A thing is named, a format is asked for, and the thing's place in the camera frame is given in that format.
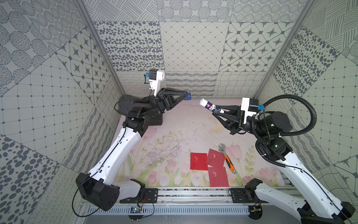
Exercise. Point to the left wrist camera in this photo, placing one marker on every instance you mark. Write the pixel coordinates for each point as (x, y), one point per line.
(154, 77)

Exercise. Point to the aluminium mounting rail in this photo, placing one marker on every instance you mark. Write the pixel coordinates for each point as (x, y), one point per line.
(196, 196)

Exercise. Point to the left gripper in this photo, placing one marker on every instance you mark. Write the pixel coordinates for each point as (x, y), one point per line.
(163, 101)

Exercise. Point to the right circuit board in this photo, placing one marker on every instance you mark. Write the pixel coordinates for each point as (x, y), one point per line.
(255, 212)

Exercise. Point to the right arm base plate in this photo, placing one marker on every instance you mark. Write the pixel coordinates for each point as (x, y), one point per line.
(239, 195)

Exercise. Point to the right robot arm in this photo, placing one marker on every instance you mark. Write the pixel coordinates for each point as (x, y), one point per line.
(317, 204)

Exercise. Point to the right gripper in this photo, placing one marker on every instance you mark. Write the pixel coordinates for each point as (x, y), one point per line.
(235, 122)

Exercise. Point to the blue glue stick cap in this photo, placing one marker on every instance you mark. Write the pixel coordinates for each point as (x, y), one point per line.
(188, 96)

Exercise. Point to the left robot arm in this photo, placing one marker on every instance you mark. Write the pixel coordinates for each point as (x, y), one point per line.
(98, 186)

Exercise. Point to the orange adjustable wrench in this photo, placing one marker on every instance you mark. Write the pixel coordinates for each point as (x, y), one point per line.
(222, 149)

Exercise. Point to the black plastic case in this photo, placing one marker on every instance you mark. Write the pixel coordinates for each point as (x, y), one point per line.
(153, 116)

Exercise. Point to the circuit board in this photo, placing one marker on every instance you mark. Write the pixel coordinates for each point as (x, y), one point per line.
(135, 213)
(255, 212)

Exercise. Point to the left circuit board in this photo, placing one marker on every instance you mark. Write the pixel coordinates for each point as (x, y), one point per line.
(135, 213)

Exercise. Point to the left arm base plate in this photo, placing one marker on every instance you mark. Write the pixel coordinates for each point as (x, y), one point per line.
(147, 195)

